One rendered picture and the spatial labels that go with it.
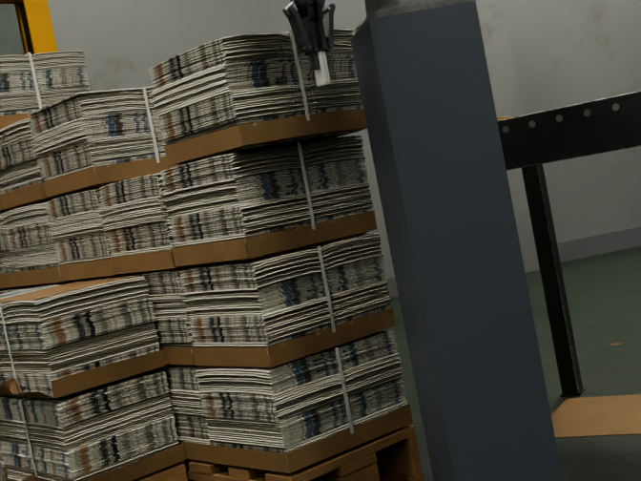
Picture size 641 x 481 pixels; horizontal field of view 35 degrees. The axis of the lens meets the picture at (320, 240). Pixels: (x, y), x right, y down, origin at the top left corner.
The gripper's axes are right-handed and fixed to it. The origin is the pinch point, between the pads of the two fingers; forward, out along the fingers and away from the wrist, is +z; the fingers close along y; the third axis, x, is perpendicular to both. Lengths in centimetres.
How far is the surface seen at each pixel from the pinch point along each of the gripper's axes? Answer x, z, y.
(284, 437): -13, 74, 18
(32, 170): -104, 4, 18
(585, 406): -12, 96, -83
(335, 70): -8.3, -0.8, -11.6
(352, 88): -8.1, 3.6, -15.5
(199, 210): -32.4, 24.0, 14.8
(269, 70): -8.4, -2.1, 6.8
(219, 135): -14.8, 9.6, 18.1
